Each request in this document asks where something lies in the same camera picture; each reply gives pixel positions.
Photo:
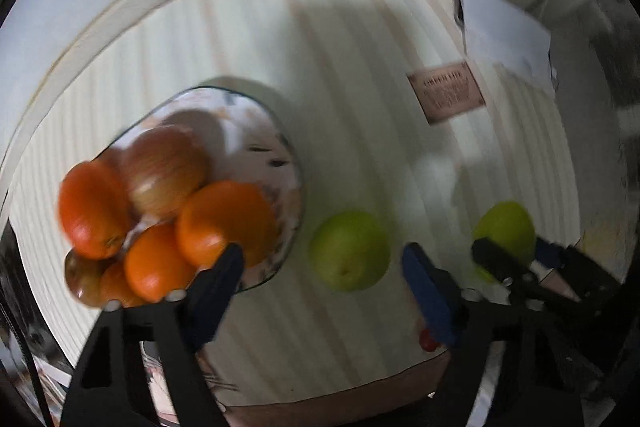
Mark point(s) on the green apple small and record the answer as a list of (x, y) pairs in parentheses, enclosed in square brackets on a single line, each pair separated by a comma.
[(508, 225)]

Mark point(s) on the green apple large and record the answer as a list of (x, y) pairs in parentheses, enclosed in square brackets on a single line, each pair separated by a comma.
[(350, 251)]

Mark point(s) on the floral oval ceramic plate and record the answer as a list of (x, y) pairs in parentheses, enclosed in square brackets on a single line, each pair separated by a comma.
[(245, 144)]

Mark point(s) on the red yellow apple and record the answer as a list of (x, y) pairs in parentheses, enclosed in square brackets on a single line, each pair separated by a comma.
[(162, 168)]

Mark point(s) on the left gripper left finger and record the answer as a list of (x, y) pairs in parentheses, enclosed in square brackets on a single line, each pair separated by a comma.
[(109, 386)]

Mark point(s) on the white paper sheet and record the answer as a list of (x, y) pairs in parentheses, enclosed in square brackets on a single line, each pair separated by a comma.
[(499, 32)]

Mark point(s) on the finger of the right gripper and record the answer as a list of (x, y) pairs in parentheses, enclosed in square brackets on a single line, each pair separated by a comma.
[(564, 259), (509, 272)]

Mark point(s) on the orange right side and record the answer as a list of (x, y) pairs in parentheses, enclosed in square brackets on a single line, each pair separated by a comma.
[(224, 213)]

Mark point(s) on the large orange top left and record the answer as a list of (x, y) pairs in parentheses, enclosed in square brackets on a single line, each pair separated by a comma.
[(94, 210)]

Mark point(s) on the dark red apple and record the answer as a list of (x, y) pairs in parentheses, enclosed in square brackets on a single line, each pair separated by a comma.
[(82, 277)]

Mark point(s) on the small red tomato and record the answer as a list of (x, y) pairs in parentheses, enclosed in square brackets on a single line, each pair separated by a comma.
[(427, 342)]

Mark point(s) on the orange front middle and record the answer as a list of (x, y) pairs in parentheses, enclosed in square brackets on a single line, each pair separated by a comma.
[(154, 265)]

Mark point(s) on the striped cat print table mat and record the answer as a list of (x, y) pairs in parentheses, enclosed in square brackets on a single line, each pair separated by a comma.
[(335, 73)]

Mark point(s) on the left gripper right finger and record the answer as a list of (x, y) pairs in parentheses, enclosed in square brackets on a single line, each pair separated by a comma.
[(468, 327)]

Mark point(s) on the dark red orange fruit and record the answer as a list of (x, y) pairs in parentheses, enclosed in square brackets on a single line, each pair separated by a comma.
[(114, 286)]

